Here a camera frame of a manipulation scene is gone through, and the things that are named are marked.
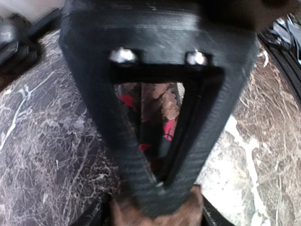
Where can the brown red patterned tie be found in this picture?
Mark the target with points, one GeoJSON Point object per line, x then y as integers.
{"type": "Point", "coordinates": [153, 110]}

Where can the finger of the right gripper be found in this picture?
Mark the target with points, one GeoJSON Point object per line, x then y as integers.
{"type": "Point", "coordinates": [105, 42]}

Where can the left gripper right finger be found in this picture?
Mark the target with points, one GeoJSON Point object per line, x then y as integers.
{"type": "Point", "coordinates": [212, 217]}

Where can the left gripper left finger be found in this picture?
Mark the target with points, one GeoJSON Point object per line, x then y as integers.
{"type": "Point", "coordinates": [98, 214]}

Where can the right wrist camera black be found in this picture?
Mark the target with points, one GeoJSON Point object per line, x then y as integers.
{"type": "Point", "coordinates": [17, 52]}

